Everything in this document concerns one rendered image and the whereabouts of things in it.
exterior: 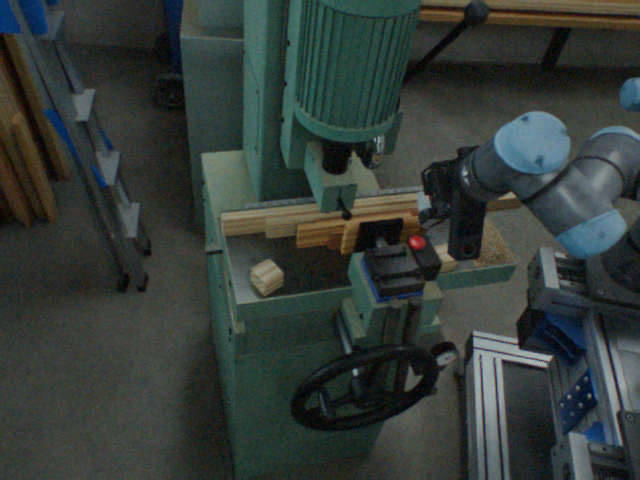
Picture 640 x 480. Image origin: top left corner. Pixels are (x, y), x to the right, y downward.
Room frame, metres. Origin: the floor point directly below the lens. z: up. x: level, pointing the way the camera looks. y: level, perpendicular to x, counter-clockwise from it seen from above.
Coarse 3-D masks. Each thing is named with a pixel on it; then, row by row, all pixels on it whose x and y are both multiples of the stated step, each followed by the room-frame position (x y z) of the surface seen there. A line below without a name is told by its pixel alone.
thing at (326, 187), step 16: (320, 144) 0.92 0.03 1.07; (304, 160) 0.92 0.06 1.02; (320, 160) 0.87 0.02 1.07; (320, 176) 0.83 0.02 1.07; (336, 176) 0.83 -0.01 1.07; (352, 176) 0.84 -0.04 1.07; (320, 192) 0.81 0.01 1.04; (336, 192) 0.81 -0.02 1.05; (352, 192) 0.82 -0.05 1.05; (320, 208) 0.80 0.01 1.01; (336, 208) 0.81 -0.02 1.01; (352, 208) 0.82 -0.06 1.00
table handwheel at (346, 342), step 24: (336, 312) 0.70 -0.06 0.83; (336, 360) 0.52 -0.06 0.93; (360, 360) 0.52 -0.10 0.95; (384, 360) 0.53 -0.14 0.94; (408, 360) 0.55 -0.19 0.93; (432, 360) 0.57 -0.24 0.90; (312, 384) 0.49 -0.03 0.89; (360, 384) 0.53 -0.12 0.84; (432, 384) 0.57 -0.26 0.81; (312, 408) 0.51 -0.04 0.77; (360, 408) 0.51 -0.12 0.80; (384, 408) 0.56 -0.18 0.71; (408, 408) 0.56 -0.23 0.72
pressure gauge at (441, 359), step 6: (444, 342) 0.76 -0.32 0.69; (450, 342) 0.76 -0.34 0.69; (432, 348) 0.75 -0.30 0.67; (438, 348) 0.74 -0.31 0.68; (444, 348) 0.74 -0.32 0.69; (450, 348) 0.74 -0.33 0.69; (456, 348) 0.76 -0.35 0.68; (432, 354) 0.74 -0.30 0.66; (438, 354) 0.73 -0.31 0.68; (444, 354) 0.73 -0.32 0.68; (450, 354) 0.74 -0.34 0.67; (456, 354) 0.74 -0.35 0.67; (438, 360) 0.73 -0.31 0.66; (444, 360) 0.74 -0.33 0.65; (450, 360) 0.74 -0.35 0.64
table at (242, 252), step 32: (448, 224) 0.93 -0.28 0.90; (224, 256) 0.77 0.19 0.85; (256, 256) 0.75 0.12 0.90; (288, 256) 0.76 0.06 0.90; (320, 256) 0.77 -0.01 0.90; (512, 256) 0.86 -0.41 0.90; (256, 288) 0.67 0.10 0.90; (288, 288) 0.68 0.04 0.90; (320, 288) 0.69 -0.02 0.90; (352, 288) 0.71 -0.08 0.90; (448, 288) 0.79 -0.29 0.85; (352, 320) 0.65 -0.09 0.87
